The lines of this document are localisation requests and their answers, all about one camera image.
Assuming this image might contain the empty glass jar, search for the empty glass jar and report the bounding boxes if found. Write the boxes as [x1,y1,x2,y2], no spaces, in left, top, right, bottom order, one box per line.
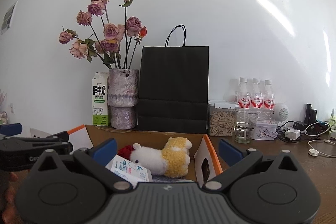
[234,108,258,144]

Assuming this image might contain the purple speckled vase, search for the purple speckled vase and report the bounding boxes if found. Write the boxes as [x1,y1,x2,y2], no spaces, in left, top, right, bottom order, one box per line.
[108,68,139,130]

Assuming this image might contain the clear seed container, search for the clear seed container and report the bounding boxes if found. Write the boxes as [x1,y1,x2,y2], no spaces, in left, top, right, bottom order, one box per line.
[208,100,238,137]

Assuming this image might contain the white cable with puck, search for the white cable with puck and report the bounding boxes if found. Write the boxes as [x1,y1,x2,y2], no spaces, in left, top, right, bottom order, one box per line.
[307,138,336,159]

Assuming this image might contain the dried pink rose bouquet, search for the dried pink rose bouquet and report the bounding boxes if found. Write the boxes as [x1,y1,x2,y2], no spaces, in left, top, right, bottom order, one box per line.
[58,0,147,69]

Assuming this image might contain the white green milk carton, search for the white green milk carton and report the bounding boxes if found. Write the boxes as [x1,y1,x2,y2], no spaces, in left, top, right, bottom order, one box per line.
[91,72,110,126]

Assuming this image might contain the white round speaker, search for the white round speaker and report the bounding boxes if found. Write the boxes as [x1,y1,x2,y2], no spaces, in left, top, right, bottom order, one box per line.
[273,103,289,122]

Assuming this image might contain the left water bottle red label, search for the left water bottle red label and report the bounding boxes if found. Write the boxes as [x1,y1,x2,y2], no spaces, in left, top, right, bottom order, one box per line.
[238,77,251,109]

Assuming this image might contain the orange cardboard box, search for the orange cardboard box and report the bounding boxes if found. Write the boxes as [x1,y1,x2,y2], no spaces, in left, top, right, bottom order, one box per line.
[67,123,224,187]

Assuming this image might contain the black small boxes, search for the black small boxes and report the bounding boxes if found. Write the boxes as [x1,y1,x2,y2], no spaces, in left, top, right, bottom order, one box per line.
[304,104,317,124]

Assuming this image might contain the white plastic bottle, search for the white plastic bottle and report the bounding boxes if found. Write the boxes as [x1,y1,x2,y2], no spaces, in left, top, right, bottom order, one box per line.
[105,155,153,188]

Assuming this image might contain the black paper bag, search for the black paper bag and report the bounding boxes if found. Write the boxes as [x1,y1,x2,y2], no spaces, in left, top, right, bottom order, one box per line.
[136,24,210,134]

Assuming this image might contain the right water bottle red label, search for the right water bottle red label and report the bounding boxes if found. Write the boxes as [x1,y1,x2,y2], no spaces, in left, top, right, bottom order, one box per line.
[264,80,274,110]

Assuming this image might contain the red plush rose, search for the red plush rose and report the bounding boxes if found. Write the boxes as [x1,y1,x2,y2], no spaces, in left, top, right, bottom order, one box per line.
[117,145,134,160]

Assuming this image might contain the white yellow plush alpaca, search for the white yellow plush alpaca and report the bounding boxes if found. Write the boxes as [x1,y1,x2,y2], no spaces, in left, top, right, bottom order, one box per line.
[130,137,193,178]

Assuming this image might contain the white decorated tin box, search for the white decorated tin box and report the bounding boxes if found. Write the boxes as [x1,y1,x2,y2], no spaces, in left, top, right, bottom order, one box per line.
[251,121,278,141]

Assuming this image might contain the person's hand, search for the person's hand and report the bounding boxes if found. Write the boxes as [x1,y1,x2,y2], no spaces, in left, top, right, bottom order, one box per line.
[1,172,22,224]

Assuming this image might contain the white charger adapter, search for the white charger adapter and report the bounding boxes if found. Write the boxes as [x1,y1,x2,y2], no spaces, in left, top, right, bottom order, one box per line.
[284,129,301,140]

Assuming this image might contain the water bottle red label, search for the water bottle red label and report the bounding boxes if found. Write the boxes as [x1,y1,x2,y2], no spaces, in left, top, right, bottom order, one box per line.
[264,80,274,110]
[251,78,264,110]
[238,77,251,109]

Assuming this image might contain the middle water bottle red label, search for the middle water bottle red label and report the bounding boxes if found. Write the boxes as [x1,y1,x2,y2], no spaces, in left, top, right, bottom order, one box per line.
[251,78,264,110]

